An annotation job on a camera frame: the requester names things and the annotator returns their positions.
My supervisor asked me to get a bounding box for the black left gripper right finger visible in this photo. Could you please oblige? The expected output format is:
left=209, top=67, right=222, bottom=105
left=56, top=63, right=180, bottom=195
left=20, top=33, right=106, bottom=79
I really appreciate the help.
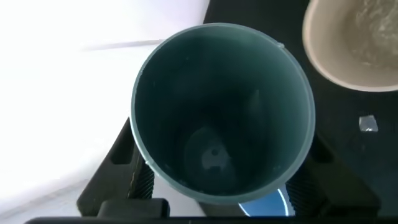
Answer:
left=284, top=130, right=382, bottom=218

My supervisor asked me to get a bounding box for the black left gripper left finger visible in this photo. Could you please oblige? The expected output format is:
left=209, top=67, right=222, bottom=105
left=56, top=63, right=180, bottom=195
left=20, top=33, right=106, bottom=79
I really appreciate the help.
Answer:
left=76, top=117, right=155, bottom=218

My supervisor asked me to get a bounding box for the teal plastic cup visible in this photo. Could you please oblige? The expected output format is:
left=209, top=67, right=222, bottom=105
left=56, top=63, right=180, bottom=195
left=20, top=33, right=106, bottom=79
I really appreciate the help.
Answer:
left=129, top=22, right=317, bottom=205

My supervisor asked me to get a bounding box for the light blue plastic cup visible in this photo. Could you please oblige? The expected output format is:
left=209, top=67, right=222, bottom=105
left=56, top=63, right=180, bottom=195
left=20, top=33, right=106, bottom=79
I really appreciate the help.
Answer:
left=238, top=184, right=296, bottom=218

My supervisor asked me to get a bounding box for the small grey cube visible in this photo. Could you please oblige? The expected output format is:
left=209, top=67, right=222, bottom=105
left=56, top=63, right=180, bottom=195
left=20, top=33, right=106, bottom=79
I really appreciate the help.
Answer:
left=358, top=114, right=379, bottom=133

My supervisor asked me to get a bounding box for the beige plastic cup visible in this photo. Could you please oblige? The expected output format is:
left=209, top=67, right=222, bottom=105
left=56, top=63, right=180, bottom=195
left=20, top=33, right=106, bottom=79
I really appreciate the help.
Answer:
left=302, top=0, right=398, bottom=93

